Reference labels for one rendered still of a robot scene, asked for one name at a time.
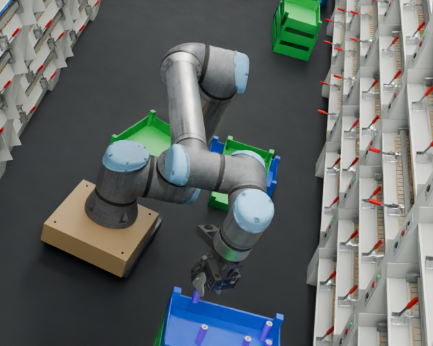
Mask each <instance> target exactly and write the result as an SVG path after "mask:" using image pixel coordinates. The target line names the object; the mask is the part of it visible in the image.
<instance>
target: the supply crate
mask: <svg viewBox="0 0 433 346"><path fill-rule="evenodd" d="M267 321H271V322H272V324H273V325H272V327H271V329H270V331H269V333H268V335H267V338H266V339H265V340H267V339H269V340H271V341H272V345H271V346H280V326H281V324H282V322H283V314H278V313H276V315H275V317H274V319H271V318H268V317H265V316H261V315H257V314H252V313H249V312H245V311H242V310H237V309H234V308H229V307H226V306H223V305H218V304H215V303H210V302H207V301H202V300H200V299H199V302H198V303H193V302H192V297H187V296H184V295H181V288H178V287H176V286H175V287H174V288H173V291H172V294H171V296H170V299H169V302H168V305H167V308H166V316H165V319H164V327H163V332H162V339H161V344H160V346H241V344H242V342H243V340H244V338H245V337H246V336H249V337H250V338H251V342H250V344H249V346H263V345H264V343H265V341H260V340H259V336H260V333H261V332H262V330H263V328H264V326H265V324H266V322H267ZM203 324H206V325H207V326H208V330H207V332H206V335H205V337H204V339H203V342H202V344H201V345H196V344H195V340H196V338H197V335H198V333H199V330H200V328H201V326H202V325H203Z"/></svg>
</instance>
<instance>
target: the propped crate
mask: <svg viewBox="0 0 433 346"><path fill-rule="evenodd" d="M232 139H233V137H231V136H228V138H227V140H226V142H225V145H224V148H223V152H222V154H226V155H231V154H232V153H234V152H236V151H239V150H249V151H252V152H255V153H256V154H258V155H260V156H261V157H262V159H263V161H264V162H265V169H266V171H267V176H268V173H269V168H270V165H271V160H272V156H273V154H274V150H272V149H270V150H269V152H267V151H264V150H261V149H258V148H255V147H252V146H249V145H245V144H243V143H239V142H237V141H233V140H232ZM266 182H267V177H266ZM208 205H209V206H212V207H216V208H218V209H222V210H225V211H228V194H222V193H218V192H213V191H211V194H210V198H209V201H208Z"/></svg>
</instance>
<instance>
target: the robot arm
mask: <svg viewBox="0 0 433 346"><path fill-rule="evenodd" d="M248 73H249V58H248V57H247V55H245V54H242V53H240V52H237V51H232V50H228V49H223V48H220V47H214V46H211V45H205V44H203V43H184V44H181V45H178V46H176V47H173V48H172V49H170V50H169V51H168V52H167V53H166V54H165V55H164V57H163V58H162V61H161V64H160V74H161V77H162V80H163V81H164V83H165V84H166V85H167V94H168V111H169V120H170V137H171V145H170V147H169V149H167V150H165V151H163V152H162V153H161V154H160V156H159V157H158V156H154V155H150V153H149V151H148V149H147V148H146V147H145V146H144V145H142V144H140V143H138V142H136V141H131V140H130V141H127V140H120V141H116V142H113V143H112V144H111V145H110V146H109V147H108V148H107V150H106V152H105V154H104V156H103V158H102V165H101V167H100V172H99V175H98V180H97V183H96V187H95V189H94V190H93V191H92V192H91V193H90V195H88V197H87V199H86V201H85V213H86V214H87V216H88V217H89V218H90V219H91V220H92V221H94V222H95V223H96V224H98V225H100V226H103V227H106V228H110V229H124V228H127V227H129V226H131V225H133V224H134V223H135V221H136V220H137V215H138V207H137V197H138V196H139V197H142V198H149V199H153V200H160V201H164V202H168V203H175V204H178V205H191V204H193V203H194V202H195V201H196V199H197V197H198V195H199V192H200V191H201V189H204V190H208V191H213V192H218V193H222V194H228V214H227V216H226V218H225V220H224V221H223V223H222V225H221V226H220V228H219V229H217V228H216V227H215V226H214V225H213V224H207V225H199V226H197V235H198V236H199V237H200V238H201V239H202V240H203V241H204V242H205V243H206V244H207V245H208V246H209V247H210V248H211V249H212V250H211V251H210V253H206V254H205V255H204V256H202V258H201V259H200V260H199V261H197V263H196V264H195V265H194V266H193V267H192V270H191V282H192V287H193V289H194V290H197V292H198V293H199V295H200V296H201V297H203V296H204V289H205V288H207V290H208V292H210V290H211V291H213V290H215V291H216V293H217V294H218V295H219V294H220V293H221V290H224V289H229V288H234V287H235V285H236V284H237V283H238V281H239V280H240V278H241V275H240V273H239V271H238V268H242V267H243V266H244V263H243V260H244V259H245V258H246V257H247V256H248V254H249V252H250V251H251V250H252V248H253V247H254V245H255V244H256V243H257V241H258V239H259V238H260V236H261V235H262V234H263V232H264V230H265V229H266V228H267V227H268V226H269V225H270V223H271V220H272V218H273V216H274V204H273V202H272V201H271V199H270V197H269V196H268V195H267V183H266V177H267V171H266V169H265V162H264V161H263V159H262V157H261V156H260V155H258V154H256V153H255V152H252V151H249V150H239V151H236V152H234V153H232V154H231V155H226V154H219V153H215V152H210V151H209V150H208V144H209V142H210V140H211V138H212V136H213V134H214V132H215V130H216V129H217V126H218V125H219V122H220V121H221V118H222V116H223V114H224V112H225V110H226V108H227V106H228V104H229V103H230V101H231V99H232V98H233V97H234V95H235V93H238V94H239V93H244V91H245V88H246V85H247V79H248Z"/></svg>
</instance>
